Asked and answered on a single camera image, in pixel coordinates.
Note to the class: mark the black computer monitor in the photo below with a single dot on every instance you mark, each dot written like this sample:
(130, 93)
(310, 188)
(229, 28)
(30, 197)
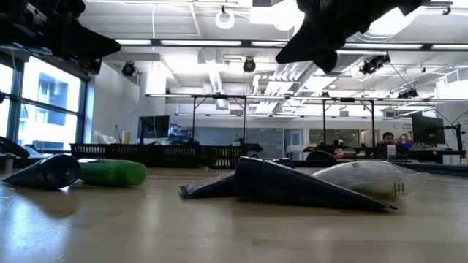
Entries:
(428, 129)
(153, 127)

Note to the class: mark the green travel bottle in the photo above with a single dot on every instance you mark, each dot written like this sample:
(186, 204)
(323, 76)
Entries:
(113, 172)

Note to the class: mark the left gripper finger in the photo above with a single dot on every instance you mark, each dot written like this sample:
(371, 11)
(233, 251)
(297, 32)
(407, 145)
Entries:
(87, 42)
(94, 66)

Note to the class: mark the long ceiling light bar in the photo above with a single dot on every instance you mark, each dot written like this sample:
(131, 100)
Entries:
(201, 42)

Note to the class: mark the yellow bottle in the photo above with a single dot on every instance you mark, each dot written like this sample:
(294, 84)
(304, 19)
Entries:
(126, 137)

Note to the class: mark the person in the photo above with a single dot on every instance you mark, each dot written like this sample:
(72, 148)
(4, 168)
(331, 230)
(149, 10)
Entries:
(388, 138)

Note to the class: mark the cotton balls in clear bag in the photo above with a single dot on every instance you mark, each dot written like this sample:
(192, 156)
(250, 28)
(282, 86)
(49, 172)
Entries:
(365, 177)

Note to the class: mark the large glass window wall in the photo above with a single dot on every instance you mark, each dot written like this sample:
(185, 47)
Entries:
(51, 91)

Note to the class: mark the black curved bar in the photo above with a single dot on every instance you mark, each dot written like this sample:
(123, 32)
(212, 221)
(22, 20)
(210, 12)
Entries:
(12, 148)

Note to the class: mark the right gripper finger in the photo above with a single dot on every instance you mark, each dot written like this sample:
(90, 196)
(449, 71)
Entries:
(326, 61)
(300, 49)

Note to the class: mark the white cup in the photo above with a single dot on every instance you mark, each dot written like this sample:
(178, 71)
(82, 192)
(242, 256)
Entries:
(391, 151)

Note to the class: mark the white plastic bag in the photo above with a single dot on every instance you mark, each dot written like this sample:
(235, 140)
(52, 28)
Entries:
(104, 138)

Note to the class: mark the black overhead rig frame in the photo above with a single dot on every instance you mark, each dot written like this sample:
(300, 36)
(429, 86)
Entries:
(372, 120)
(244, 120)

